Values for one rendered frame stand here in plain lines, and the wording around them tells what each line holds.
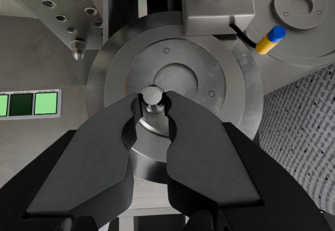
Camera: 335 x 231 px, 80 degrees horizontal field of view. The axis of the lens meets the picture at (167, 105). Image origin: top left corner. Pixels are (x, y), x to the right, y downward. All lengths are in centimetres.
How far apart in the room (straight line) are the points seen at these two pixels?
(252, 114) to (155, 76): 8
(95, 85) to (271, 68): 16
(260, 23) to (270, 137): 24
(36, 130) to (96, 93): 42
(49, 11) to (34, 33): 202
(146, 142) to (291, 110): 25
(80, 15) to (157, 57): 34
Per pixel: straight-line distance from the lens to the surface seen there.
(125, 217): 54
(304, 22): 23
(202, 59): 16
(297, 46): 22
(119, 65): 17
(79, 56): 57
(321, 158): 31
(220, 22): 17
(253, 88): 18
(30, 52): 244
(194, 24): 17
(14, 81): 239
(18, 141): 61
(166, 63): 15
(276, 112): 38
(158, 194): 51
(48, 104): 57
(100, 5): 42
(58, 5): 47
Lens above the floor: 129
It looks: 10 degrees down
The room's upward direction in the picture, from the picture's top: 177 degrees clockwise
